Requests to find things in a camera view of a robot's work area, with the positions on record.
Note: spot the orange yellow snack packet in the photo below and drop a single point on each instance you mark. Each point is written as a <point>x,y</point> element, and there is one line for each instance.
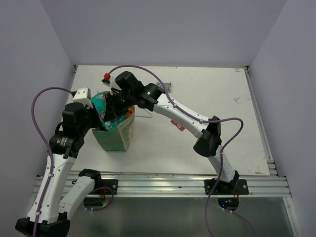
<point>130,111</point>

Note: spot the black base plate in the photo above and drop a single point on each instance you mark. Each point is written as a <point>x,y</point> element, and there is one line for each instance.
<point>222,188</point>
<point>105,187</point>

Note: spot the green paper bag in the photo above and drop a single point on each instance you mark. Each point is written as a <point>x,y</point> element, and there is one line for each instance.
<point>117,139</point>

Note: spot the teal candy packet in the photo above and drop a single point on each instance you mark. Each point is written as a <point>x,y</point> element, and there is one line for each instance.
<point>100,104</point>

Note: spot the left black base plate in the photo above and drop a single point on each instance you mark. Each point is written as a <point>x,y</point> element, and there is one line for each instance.
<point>105,187</point>

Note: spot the grey snack packet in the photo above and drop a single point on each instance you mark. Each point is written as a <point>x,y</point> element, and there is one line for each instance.
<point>168,86</point>

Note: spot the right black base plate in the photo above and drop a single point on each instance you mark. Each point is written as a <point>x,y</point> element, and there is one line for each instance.
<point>222,188</point>

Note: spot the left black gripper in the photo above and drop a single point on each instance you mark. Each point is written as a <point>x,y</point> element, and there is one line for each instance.
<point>97,121</point>

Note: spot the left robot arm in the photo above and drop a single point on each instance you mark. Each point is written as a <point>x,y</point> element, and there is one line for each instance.
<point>52,211</point>

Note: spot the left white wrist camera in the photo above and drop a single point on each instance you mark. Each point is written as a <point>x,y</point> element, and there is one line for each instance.
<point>83,96</point>

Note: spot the aluminium mounting rail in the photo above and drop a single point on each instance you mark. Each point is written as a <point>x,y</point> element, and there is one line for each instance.
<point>149,185</point>

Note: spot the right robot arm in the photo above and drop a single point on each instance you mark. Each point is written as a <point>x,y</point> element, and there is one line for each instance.
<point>206,130</point>

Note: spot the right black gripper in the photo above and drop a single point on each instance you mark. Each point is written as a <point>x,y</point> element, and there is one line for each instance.
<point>112,111</point>

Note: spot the pink snack packet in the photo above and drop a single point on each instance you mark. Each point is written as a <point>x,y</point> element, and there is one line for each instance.
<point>179,126</point>

